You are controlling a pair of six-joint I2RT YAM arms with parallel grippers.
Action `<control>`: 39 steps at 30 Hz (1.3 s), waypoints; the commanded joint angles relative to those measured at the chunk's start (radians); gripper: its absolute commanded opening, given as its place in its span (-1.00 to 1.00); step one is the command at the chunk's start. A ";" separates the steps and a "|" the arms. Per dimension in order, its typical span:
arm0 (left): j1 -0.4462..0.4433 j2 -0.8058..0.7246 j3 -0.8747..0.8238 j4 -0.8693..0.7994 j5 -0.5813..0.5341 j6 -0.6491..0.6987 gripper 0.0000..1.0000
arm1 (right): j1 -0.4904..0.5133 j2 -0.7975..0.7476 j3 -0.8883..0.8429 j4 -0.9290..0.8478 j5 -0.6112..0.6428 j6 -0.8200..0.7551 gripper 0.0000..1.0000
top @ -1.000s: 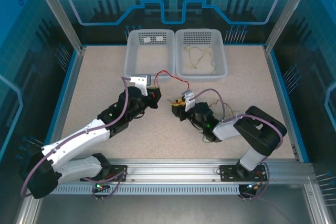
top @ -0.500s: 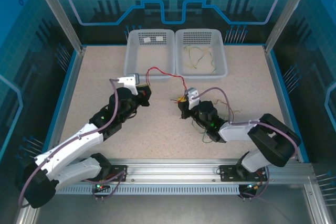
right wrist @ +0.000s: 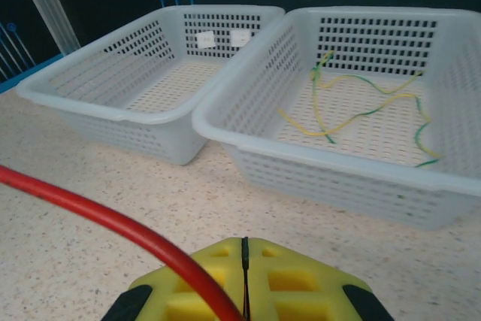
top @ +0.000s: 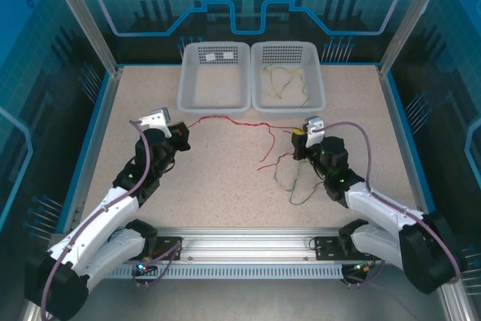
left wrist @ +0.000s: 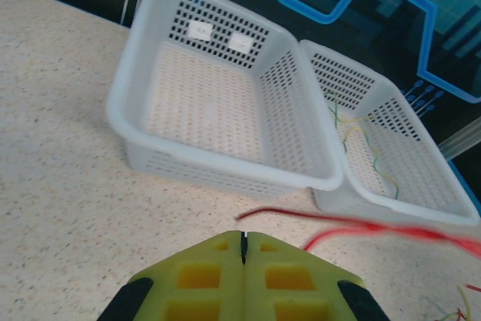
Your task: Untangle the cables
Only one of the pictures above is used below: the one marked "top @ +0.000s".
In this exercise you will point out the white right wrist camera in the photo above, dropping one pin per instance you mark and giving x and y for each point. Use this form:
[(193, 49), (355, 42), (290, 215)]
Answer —
[(313, 127)]

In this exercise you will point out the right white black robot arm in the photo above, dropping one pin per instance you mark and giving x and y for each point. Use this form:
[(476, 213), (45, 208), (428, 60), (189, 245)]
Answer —
[(379, 204)]

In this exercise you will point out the white perforated basket with stickers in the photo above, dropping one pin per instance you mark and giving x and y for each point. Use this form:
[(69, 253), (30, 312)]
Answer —
[(210, 110)]

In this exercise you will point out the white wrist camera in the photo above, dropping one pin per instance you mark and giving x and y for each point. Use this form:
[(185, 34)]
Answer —
[(158, 118), (313, 127)]

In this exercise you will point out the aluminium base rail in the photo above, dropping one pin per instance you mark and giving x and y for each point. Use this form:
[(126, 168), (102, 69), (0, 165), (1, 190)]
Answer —
[(244, 242)]

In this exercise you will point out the plain white perforated plastic basket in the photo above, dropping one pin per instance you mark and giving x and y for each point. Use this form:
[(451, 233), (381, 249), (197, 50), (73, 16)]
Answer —
[(285, 110)]

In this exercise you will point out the aluminium frame post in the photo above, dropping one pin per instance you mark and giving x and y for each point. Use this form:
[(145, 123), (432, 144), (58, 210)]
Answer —
[(83, 16), (414, 16)]

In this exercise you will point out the small LED circuit board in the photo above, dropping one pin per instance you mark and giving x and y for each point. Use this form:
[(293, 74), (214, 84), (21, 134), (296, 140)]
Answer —
[(362, 267), (144, 268)]

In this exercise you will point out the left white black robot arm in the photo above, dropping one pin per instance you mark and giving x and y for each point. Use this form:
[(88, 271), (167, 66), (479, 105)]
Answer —
[(112, 208)]

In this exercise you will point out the white sticker label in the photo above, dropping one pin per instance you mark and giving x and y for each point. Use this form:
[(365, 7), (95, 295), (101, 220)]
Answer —
[(228, 55), (211, 57)]

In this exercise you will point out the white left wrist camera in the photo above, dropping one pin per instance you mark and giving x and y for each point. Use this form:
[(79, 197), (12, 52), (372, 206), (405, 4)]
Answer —
[(158, 118)]

